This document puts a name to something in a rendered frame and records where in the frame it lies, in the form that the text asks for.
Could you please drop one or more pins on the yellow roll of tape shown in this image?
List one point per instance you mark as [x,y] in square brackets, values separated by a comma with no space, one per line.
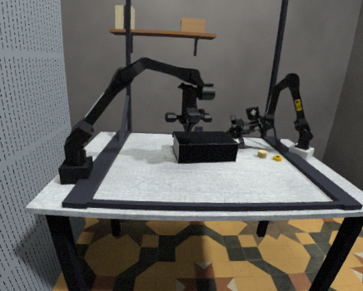
[277,158]

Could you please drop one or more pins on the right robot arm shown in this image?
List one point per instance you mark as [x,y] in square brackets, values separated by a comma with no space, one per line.
[82,131]

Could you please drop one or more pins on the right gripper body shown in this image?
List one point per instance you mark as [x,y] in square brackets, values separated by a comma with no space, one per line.
[171,117]

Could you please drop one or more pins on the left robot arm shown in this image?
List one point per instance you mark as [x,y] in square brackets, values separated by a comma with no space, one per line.
[293,81]

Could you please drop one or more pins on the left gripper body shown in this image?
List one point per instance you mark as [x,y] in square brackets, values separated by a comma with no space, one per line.
[239,136]

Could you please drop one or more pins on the tan round tin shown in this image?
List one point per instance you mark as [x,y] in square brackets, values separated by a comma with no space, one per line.
[261,154]

